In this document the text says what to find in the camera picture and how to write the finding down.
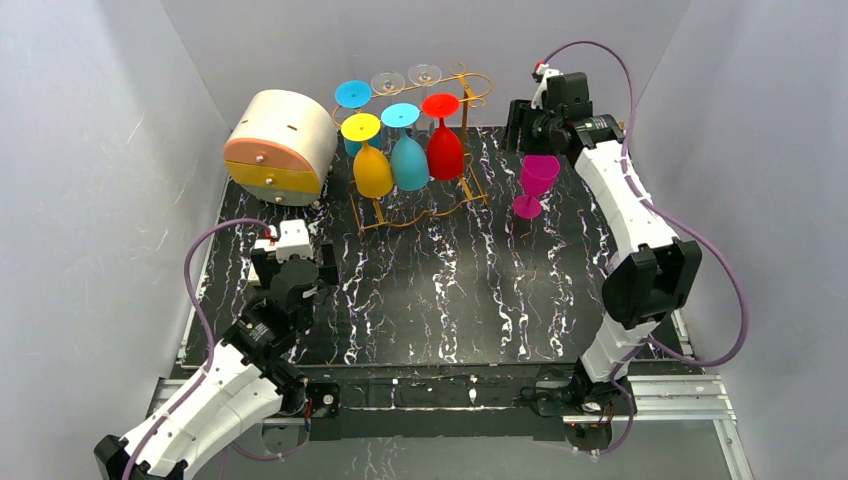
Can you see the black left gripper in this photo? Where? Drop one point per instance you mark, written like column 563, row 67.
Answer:
column 266, row 266

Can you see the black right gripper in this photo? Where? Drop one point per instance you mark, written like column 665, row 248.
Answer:
column 521, row 124

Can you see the magenta wine glass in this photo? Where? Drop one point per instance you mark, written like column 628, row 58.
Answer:
column 538, row 175

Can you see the red wine glass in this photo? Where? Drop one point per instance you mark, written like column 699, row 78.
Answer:
column 444, row 151

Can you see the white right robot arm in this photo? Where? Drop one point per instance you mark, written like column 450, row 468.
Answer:
column 653, row 270

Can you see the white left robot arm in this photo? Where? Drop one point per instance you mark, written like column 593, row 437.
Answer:
column 247, row 380

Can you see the light blue wine glass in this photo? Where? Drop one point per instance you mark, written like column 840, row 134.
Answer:
column 408, row 160

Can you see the clear wine glass right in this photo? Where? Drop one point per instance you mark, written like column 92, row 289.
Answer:
column 424, row 75

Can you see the clear wine glass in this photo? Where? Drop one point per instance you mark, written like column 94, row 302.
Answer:
column 424, row 75
column 387, row 83

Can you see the yellow wine glass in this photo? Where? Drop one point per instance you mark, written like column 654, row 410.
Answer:
column 371, row 169

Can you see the clear wine glass left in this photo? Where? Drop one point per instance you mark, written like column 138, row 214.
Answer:
column 387, row 83

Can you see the rear blue wine glass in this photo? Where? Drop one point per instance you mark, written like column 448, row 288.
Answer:
column 355, row 94

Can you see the small white card box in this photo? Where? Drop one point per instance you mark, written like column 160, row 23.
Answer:
column 253, row 278

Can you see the round drawer storage box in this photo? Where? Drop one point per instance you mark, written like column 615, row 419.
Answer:
column 282, row 148

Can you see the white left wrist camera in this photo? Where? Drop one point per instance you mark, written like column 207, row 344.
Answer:
column 286, row 239

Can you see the gold wire glass rack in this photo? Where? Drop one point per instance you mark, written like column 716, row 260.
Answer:
column 369, row 213

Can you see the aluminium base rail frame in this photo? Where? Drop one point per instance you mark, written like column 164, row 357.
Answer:
column 435, row 329

